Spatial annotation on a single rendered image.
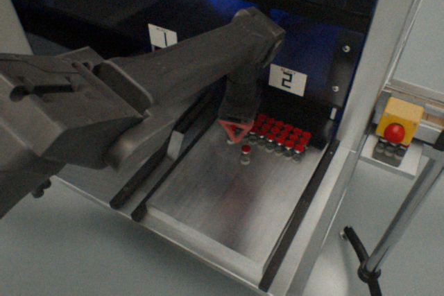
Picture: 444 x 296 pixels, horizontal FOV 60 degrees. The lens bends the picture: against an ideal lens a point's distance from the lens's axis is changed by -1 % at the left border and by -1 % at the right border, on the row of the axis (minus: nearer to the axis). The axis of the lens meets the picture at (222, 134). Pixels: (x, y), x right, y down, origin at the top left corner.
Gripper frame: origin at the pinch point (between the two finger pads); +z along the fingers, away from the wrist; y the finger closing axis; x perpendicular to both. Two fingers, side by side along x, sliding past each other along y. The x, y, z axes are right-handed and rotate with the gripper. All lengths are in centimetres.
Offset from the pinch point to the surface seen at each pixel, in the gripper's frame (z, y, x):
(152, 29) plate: -5.7, 24.0, 28.2
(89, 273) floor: 99, -1, 58
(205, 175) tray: 10.3, -5.1, 5.6
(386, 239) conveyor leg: 57, 21, -49
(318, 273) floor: 97, 24, -34
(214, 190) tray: 10.3, -8.7, 2.5
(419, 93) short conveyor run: 1.6, 27.0, -39.4
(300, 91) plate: -2.6, 13.9, -10.9
